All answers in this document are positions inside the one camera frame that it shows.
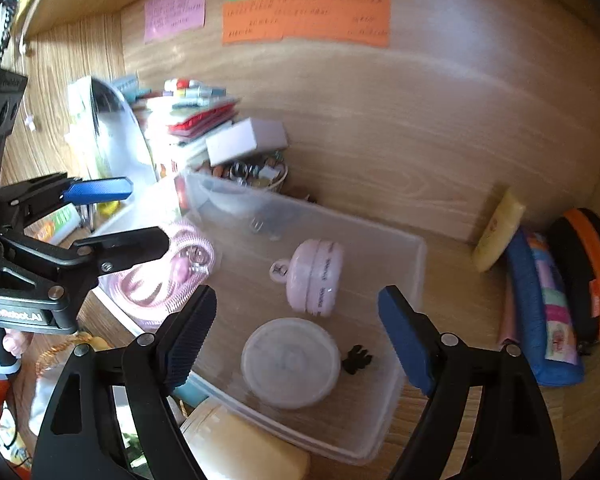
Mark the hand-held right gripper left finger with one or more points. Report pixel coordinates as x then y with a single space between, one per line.
190 340

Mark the bowl of trinkets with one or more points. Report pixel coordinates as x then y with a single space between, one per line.
240 172

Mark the teal plastic piece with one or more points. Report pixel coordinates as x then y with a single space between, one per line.
192 390

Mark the wooden desktop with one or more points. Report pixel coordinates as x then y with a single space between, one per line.
460 300

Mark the stack of books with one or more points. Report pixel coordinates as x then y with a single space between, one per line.
200 120

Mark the small black clip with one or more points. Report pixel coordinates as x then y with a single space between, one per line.
355 360

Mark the pink paper note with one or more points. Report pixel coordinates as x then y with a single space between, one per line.
175 7

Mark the black orange zip case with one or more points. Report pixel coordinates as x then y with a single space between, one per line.
590 270

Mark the yellow cream tube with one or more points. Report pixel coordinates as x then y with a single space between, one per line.
500 230

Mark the pink round case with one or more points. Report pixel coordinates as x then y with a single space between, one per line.
310 275

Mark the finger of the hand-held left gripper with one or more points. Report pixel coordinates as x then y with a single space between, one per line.
130 247
100 190

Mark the orange paper note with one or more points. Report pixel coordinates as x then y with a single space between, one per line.
305 20

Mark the white booklet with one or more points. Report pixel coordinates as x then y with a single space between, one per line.
120 130

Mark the white cardboard box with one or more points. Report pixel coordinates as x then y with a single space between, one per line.
245 140

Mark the clear plastic storage bin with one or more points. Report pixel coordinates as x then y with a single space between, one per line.
370 270

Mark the thin pink pouch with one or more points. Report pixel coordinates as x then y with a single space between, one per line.
507 320

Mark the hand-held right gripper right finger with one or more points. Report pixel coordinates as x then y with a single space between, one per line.
405 335

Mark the person's left hand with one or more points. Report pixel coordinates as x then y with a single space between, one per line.
16 344

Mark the blue patchwork pencil case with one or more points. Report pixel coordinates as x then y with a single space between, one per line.
530 310

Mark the round white lidded container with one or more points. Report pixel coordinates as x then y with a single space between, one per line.
290 362

